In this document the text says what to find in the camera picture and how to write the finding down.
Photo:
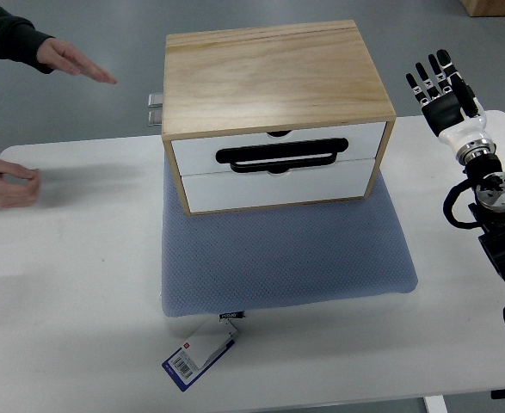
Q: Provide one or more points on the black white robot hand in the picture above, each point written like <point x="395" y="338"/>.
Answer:
<point x="464" y="132"/>

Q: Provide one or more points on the black drawer handle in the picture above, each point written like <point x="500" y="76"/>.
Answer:
<point x="282" y="157"/>

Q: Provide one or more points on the white top drawer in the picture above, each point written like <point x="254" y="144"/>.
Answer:
<point x="197" y="156"/>

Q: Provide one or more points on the dark sleeve forearm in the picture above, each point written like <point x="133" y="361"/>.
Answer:
<point x="20" y="41"/>

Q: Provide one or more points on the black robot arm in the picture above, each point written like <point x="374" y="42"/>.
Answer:
<point x="479" y="200"/>

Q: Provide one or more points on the wooden drawer cabinet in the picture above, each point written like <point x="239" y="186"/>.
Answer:
<point x="272" y="80"/>

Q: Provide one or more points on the person upper hand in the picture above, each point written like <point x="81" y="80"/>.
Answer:
<point x="60" y="55"/>

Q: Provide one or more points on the person lower hand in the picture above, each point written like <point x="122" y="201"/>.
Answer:
<point x="19" y="186"/>

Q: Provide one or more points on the cardboard box corner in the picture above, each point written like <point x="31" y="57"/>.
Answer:
<point x="484" y="8"/>

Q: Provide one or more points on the blue mesh cushion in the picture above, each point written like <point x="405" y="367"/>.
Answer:
<point x="277" y="257"/>

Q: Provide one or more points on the grey metal clamp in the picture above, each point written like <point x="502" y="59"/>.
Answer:
<point x="155" y="106"/>

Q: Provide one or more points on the white table leg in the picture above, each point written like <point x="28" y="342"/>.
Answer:
<point x="435" y="404"/>

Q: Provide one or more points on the white blue product tag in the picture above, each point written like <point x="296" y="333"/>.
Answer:
<point x="199" y="352"/>

